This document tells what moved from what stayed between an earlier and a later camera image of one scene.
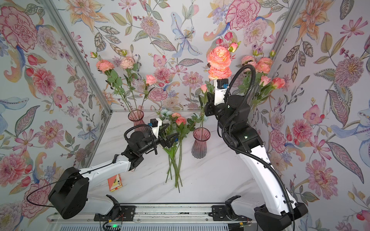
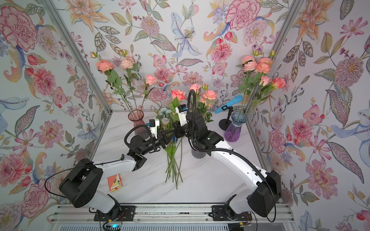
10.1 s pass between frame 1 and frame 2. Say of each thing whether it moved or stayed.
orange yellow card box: stayed
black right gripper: moved
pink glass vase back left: stayed
